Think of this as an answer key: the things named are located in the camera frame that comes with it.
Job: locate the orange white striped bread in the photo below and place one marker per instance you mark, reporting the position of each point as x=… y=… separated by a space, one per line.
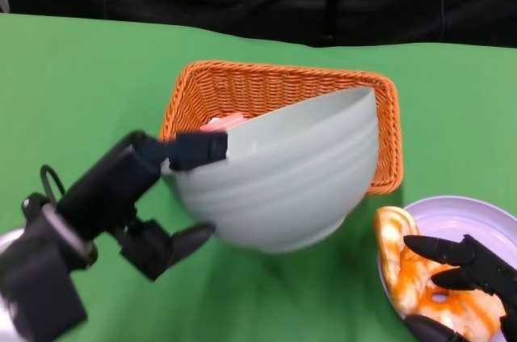
x=464 y=309

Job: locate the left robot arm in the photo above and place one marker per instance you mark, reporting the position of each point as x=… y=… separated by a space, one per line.
x=32 y=277

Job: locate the green table cloth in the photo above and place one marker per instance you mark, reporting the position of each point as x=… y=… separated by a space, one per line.
x=81 y=95

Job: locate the grey-green bowl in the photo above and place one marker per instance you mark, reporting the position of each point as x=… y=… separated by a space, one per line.
x=282 y=180

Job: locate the lavender plate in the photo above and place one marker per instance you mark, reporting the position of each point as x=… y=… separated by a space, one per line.
x=464 y=216

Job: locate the orange wicker basket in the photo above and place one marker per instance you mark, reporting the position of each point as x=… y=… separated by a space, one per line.
x=282 y=87

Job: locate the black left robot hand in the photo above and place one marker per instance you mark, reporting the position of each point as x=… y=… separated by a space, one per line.
x=105 y=192

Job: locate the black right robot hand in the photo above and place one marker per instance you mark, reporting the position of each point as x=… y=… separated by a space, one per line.
x=484 y=269

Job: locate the salmon pink cake slice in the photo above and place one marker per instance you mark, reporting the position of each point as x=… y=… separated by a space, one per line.
x=226 y=123

